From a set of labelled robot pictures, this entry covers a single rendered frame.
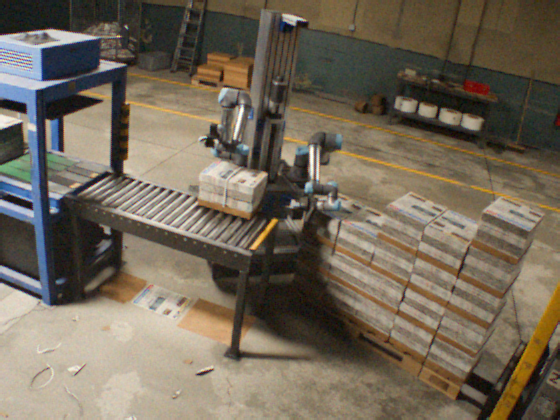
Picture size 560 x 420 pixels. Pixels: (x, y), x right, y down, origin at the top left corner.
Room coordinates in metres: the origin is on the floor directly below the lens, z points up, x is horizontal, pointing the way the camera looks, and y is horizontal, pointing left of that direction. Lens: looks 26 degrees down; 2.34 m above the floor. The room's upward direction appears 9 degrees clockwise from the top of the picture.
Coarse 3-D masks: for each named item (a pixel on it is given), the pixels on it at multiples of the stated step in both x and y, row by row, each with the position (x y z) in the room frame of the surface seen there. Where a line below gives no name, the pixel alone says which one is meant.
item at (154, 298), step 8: (152, 288) 3.03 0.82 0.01; (160, 288) 3.05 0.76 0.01; (144, 296) 2.92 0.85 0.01; (152, 296) 2.94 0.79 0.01; (160, 296) 2.96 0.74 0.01; (168, 296) 2.97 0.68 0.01; (176, 296) 2.99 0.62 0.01; (184, 296) 3.01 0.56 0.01; (136, 304) 2.81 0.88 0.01; (144, 304) 2.83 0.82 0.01; (152, 304) 2.85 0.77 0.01; (160, 304) 2.86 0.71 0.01; (168, 304) 2.88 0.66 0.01; (176, 304) 2.90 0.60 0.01; (184, 304) 2.91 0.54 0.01; (160, 312) 2.77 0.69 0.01; (168, 312) 2.79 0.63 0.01; (176, 312) 2.81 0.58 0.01
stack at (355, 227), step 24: (312, 216) 3.16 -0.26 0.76; (336, 216) 3.08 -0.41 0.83; (360, 216) 3.14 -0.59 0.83; (312, 240) 3.13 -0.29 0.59; (336, 240) 3.04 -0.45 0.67; (360, 240) 2.93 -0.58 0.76; (336, 264) 2.99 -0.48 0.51; (360, 264) 2.89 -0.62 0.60; (384, 264) 2.80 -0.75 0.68; (408, 264) 2.71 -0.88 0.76; (312, 288) 3.09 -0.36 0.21; (336, 288) 2.97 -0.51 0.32; (360, 288) 2.87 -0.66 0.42; (384, 288) 2.76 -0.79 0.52; (408, 288) 2.68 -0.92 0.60; (432, 288) 2.58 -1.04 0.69; (312, 312) 3.06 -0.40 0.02; (336, 312) 2.97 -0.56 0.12; (360, 312) 2.84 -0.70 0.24; (384, 312) 2.73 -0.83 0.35; (408, 312) 2.64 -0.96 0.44; (432, 312) 2.55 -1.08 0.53; (408, 336) 2.60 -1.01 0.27; (432, 336) 2.52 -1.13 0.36; (408, 360) 2.57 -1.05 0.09
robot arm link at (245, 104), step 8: (240, 96) 3.50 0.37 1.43; (248, 96) 3.52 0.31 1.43; (240, 104) 3.47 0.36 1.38; (248, 104) 3.47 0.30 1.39; (240, 112) 3.43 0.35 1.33; (248, 112) 3.46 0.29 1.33; (240, 120) 3.39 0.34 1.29; (240, 128) 3.35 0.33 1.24; (232, 136) 3.32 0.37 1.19; (240, 136) 3.31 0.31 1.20; (232, 144) 3.26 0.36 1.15; (240, 144) 3.28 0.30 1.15; (232, 152) 3.25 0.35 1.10; (240, 152) 3.24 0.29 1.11
